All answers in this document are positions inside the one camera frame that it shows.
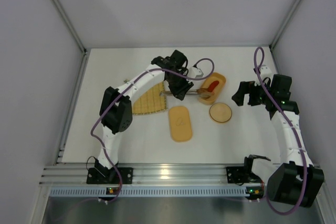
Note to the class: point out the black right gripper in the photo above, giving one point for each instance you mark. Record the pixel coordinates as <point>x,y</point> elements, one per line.
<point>251,94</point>

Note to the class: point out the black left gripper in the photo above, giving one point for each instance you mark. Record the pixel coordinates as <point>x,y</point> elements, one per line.
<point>180,87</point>

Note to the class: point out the round beige lid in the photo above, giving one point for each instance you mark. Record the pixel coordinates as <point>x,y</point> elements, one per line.
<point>220,113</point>

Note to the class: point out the beige oblong lunch box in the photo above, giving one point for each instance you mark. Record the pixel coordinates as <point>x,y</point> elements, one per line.
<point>222,81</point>

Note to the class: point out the red sausage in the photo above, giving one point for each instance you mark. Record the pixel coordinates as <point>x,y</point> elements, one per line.
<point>212,86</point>

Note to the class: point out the metal tongs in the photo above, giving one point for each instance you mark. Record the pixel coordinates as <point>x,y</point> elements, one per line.
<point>189,92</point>

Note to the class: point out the beige oblong lunch box lid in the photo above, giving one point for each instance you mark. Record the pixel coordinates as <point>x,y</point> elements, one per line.
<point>180,124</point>

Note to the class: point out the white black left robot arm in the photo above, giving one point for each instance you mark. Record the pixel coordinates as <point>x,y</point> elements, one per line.
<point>116,108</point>

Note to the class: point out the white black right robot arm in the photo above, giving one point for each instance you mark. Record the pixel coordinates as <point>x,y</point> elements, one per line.
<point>296,180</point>

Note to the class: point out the woven bamboo tray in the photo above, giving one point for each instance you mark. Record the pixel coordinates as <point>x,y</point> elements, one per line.
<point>149,99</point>

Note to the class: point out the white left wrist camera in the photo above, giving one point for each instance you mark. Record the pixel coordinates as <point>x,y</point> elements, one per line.
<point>195,73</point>

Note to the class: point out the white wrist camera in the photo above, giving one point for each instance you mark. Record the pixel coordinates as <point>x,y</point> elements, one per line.
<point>195,73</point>
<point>264,72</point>

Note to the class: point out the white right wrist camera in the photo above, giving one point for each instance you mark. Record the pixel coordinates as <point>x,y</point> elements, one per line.
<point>264,72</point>

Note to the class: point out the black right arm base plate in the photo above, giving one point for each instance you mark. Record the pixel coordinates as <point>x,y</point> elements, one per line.
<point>237,175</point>

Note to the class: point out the aluminium mounting rail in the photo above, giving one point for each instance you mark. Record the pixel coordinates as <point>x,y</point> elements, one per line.
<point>144,174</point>

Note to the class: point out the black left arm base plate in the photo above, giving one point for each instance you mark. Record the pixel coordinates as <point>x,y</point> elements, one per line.
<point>123,175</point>

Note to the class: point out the left aluminium frame post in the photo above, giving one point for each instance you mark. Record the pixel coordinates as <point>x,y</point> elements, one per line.
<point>67,22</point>

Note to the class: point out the aluminium frame post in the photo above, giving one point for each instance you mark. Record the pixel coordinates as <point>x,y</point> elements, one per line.
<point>67,22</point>
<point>293,8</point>

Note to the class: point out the right aluminium frame post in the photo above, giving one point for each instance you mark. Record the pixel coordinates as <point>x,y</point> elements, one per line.
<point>293,8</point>

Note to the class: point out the slotted grey cable duct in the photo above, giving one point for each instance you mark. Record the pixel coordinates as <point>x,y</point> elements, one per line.
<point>157,191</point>

